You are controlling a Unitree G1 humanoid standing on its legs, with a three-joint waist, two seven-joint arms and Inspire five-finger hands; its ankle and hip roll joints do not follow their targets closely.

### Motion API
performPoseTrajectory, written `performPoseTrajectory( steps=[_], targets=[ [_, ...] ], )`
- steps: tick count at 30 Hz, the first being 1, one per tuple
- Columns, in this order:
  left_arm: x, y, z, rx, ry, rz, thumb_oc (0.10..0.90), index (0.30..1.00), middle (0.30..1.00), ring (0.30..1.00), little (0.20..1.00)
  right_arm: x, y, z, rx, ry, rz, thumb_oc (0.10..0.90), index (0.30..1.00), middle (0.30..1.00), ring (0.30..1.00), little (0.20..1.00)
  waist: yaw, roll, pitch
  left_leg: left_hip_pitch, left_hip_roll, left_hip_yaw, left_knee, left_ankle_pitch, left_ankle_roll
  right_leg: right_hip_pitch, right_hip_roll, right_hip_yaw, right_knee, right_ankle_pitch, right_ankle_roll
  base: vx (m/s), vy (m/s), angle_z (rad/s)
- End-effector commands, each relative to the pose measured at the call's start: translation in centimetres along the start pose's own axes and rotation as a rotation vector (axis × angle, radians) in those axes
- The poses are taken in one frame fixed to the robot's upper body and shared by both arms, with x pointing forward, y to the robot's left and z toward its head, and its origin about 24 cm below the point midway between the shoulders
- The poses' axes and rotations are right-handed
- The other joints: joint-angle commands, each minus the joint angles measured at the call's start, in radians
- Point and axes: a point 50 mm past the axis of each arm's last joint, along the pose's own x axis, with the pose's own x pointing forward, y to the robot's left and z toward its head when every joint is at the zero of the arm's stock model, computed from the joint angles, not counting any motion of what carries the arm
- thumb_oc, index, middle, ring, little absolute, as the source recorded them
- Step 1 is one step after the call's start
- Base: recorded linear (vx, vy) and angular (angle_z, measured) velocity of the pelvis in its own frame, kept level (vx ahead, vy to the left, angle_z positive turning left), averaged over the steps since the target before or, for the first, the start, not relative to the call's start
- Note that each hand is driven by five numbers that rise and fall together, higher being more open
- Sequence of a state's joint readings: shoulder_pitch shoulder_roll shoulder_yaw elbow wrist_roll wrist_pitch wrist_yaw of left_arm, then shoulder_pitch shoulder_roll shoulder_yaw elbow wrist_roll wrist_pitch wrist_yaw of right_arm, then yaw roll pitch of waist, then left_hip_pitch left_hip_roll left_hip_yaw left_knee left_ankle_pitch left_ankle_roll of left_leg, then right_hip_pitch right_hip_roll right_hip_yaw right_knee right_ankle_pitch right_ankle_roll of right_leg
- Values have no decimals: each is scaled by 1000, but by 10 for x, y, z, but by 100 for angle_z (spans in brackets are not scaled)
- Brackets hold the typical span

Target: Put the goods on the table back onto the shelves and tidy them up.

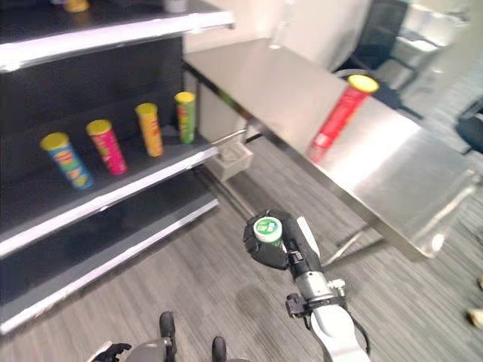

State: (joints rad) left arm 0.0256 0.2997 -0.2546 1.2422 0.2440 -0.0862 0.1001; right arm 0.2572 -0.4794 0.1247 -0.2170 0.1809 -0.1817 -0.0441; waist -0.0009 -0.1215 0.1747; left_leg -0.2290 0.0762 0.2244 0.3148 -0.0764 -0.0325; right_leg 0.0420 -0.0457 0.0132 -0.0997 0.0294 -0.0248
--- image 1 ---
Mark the can with green white lid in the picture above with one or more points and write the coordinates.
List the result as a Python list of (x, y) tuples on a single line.
[(267, 229)]

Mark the pink chip can yellow lid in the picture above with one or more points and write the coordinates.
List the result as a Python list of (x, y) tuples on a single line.
[(109, 149)]

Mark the green chip can yellow lid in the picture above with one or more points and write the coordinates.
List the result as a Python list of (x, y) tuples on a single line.
[(186, 118)]

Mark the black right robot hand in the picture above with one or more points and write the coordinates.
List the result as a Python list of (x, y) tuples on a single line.
[(296, 245)]

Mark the grey plastic bin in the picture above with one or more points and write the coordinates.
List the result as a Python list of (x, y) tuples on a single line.
[(234, 160)]

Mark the blue chip can yellow lid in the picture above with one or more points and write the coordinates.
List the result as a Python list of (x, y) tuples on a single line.
[(69, 162)]

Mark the stainless steel table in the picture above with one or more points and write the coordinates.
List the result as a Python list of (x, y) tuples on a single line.
[(339, 124)]

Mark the black office chair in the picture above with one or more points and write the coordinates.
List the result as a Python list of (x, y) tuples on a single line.
[(381, 30)]

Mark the dark chair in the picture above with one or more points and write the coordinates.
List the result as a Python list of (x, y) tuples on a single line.
[(471, 126)]

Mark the black shelf unit white edges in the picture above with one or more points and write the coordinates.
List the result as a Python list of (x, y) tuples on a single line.
[(87, 79)]

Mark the person's foot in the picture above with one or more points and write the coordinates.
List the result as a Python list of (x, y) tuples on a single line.
[(476, 316), (480, 282)]

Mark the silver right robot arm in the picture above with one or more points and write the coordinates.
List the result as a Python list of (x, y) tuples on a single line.
[(332, 324)]

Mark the robot body and legs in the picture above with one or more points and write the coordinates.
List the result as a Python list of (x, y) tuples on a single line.
[(166, 348)]

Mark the red chip can yellow lid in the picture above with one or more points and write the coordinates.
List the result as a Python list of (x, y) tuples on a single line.
[(339, 117)]

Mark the orange chip can yellow lid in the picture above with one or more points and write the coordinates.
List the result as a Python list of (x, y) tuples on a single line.
[(151, 130)]

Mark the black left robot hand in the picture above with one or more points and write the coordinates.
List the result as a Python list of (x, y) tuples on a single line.
[(113, 350)]

